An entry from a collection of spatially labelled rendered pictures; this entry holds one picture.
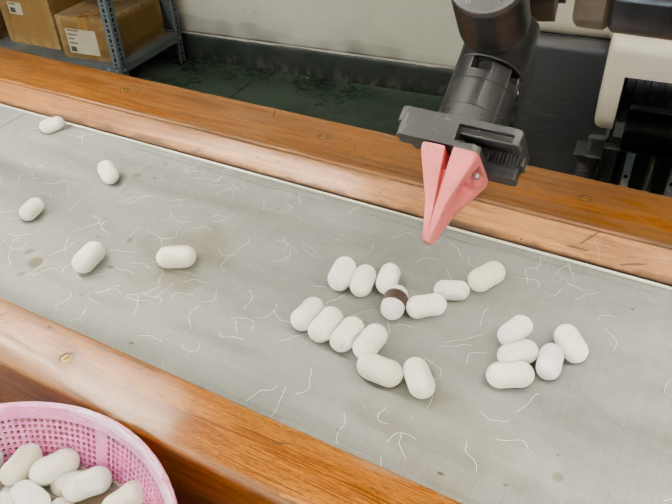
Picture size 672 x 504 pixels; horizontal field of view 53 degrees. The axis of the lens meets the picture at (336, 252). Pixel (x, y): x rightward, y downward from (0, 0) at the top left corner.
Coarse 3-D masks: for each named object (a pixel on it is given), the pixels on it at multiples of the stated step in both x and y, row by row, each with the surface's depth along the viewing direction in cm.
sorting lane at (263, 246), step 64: (0, 128) 90; (64, 128) 89; (0, 192) 77; (64, 192) 76; (128, 192) 76; (192, 192) 75; (256, 192) 75; (320, 192) 74; (0, 256) 67; (64, 256) 67; (128, 256) 66; (256, 256) 66; (320, 256) 65; (384, 256) 65; (448, 256) 65; (512, 256) 64; (64, 320) 59; (128, 320) 59; (192, 320) 59; (256, 320) 58; (384, 320) 58; (448, 320) 58; (576, 320) 57; (640, 320) 57; (256, 384) 53; (320, 384) 52; (448, 384) 52; (576, 384) 52; (640, 384) 51; (384, 448) 48; (448, 448) 47; (512, 448) 47; (576, 448) 47; (640, 448) 47
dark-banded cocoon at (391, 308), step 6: (390, 288) 58; (402, 288) 58; (384, 300) 57; (390, 300) 57; (396, 300) 57; (384, 306) 57; (390, 306) 57; (396, 306) 57; (402, 306) 57; (384, 312) 57; (390, 312) 57; (396, 312) 57; (402, 312) 57; (390, 318) 57; (396, 318) 57
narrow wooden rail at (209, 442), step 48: (0, 336) 54; (48, 336) 54; (0, 384) 55; (48, 384) 50; (96, 384) 50; (144, 384) 50; (192, 384) 50; (144, 432) 46; (192, 432) 46; (240, 432) 46; (288, 432) 46; (192, 480) 46; (240, 480) 43; (288, 480) 43; (336, 480) 43; (384, 480) 43
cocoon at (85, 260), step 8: (88, 248) 64; (96, 248) 64; (104, 248) 65; (80, 256) 63; (88, 256) 64; (96, 256) 64; (72, 264) 63; (80, 264) 63; (88, 264) 63; (96, 264) 65; (80, 272) 64
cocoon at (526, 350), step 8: (504, 344) 53; (512, 344) 53; (520, 344) 53; (528, 344) 53; (504, 352) 52; (512, 352) 52; (520, 352) 52; (528, 352) 52; (536, 352) 53; (504, 360) 52; (512, 360) 52; (520, 360) 52; (528, 360) 52
